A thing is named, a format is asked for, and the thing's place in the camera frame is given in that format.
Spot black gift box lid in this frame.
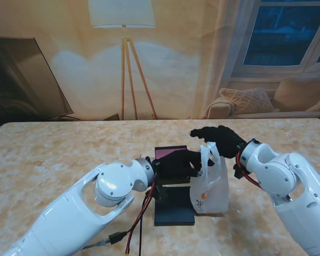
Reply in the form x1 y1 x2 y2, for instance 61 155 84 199
154 186 197 227

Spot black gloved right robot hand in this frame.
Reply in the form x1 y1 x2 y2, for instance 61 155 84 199
189 125 248 159

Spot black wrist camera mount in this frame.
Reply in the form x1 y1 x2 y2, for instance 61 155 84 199
145 182 169 205
233 164 250 180

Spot red black arm cables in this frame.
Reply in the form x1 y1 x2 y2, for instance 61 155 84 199
234 150 263 190
124 181 158 256

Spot red black right arm cables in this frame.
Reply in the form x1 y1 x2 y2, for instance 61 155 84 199
234 150 263 190

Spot black gift box pink inside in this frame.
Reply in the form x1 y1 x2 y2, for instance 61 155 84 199
154 145 193 185

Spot printed living room backdrop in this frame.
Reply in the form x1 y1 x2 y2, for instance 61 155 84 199
0 0 320 124

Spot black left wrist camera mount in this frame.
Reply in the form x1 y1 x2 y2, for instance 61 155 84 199
145 182 169 205

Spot grey usb cable black plug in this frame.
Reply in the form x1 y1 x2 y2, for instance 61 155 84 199
81 231 129 251

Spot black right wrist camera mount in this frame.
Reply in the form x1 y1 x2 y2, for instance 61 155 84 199
233 164 250 180

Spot red black left arm cables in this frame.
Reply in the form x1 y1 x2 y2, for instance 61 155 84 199
124 181 158 256

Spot white plastic bag orange print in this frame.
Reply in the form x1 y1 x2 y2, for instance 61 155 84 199
189 141 229 214

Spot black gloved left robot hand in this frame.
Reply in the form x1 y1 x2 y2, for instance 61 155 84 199
151 149 215 179

